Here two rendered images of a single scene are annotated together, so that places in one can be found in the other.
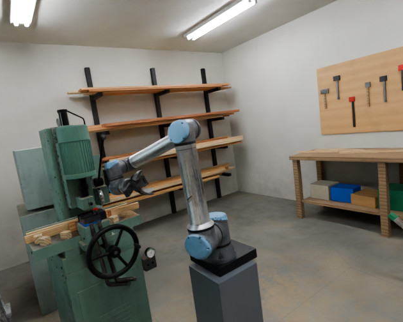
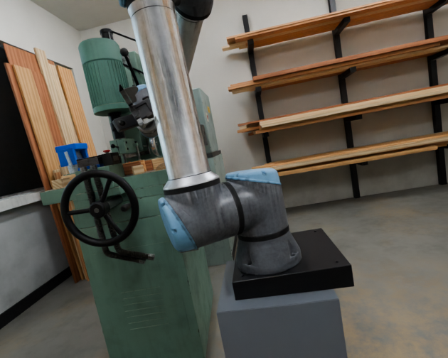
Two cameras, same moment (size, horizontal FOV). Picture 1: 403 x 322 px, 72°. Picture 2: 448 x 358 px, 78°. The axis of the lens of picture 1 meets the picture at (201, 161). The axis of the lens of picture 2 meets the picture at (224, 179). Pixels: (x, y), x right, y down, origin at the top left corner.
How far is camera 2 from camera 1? 1.17 m
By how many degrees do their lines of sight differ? 41
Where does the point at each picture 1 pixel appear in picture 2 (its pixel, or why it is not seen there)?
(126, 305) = (156, 290)
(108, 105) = (269, 57)
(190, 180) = (149, 82)
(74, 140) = (89, 60)
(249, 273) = (311, 317)
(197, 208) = (166, 144)
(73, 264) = (84, 219)
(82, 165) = (102, 94)
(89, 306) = (107, 275)
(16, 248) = not seen: hidden behind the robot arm
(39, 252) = (45, 194)
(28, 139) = not seen: hidden behind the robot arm
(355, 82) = not seen: outside the picture
